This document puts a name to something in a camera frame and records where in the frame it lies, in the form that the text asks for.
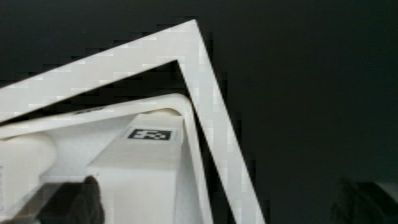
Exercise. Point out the white desk leg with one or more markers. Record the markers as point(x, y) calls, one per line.
point(27, 158)
point(136, 170)

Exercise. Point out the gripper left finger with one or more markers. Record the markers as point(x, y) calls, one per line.
point(65, 204)

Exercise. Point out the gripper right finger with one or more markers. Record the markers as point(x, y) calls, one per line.
point(367, 203)

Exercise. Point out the white desk top tray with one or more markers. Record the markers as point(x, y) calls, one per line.
point(84, 130)

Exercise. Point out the white right fence block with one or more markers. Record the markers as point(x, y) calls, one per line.
point(218, 127)

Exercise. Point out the white front fence bar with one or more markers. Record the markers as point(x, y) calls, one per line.
point(97, 71)

